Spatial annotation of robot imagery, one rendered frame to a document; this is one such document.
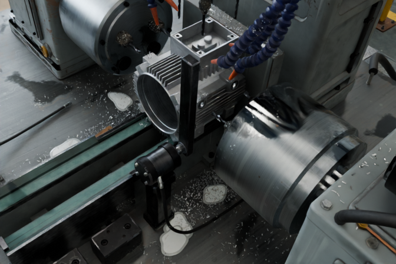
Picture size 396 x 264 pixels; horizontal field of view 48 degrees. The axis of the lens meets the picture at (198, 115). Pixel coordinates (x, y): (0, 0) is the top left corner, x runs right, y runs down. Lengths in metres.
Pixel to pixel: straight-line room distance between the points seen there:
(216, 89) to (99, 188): 0.34
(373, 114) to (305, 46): 0.45
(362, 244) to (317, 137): 0.20
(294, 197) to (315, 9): 0.42
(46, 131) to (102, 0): 0.41
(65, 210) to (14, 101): 0.51
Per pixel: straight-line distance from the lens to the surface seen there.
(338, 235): 0.72
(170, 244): 1.05
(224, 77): 1.01
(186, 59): 0.77
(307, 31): 1.05
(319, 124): 0.83
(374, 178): 0.79
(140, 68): 1.01
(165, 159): 0.89
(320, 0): 1.00
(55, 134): 1.28
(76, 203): 0.99
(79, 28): 1.17
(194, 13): 1.12
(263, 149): 0.81
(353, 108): 1.44
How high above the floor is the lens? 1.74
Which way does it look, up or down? 47 degrees down
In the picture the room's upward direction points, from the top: 5 degrees clockwise
